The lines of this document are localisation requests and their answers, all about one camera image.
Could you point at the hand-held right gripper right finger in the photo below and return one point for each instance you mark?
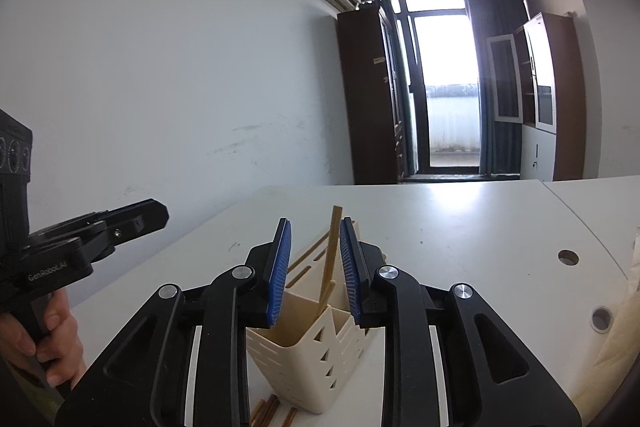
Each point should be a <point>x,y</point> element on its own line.
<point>350,277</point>

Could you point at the person's left hand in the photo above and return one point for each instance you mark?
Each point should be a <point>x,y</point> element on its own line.
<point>60,342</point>

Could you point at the cream plastic utensil holder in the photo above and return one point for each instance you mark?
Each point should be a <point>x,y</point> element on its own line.
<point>300,357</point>

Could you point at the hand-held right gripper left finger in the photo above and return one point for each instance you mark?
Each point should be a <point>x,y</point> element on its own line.
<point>280,277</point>

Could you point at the dark curtain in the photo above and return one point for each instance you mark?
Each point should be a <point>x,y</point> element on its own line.
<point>500,17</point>

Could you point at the light wooden chopstick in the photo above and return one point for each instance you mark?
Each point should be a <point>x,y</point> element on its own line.
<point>331,252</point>
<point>256,414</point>

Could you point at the glass balcony door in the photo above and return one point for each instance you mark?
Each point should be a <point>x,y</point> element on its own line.
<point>445,57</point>

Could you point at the wooden cabinet with glass doors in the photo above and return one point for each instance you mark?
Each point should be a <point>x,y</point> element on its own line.
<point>565,82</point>

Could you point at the dark wooden cabinet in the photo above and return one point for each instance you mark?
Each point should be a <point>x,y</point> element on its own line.
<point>365,107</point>

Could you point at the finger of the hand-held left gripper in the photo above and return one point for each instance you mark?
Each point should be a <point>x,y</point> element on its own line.
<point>135,219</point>

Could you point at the dark wooden chopstick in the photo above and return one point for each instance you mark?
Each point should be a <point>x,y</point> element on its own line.
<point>267,412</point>
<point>290,418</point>

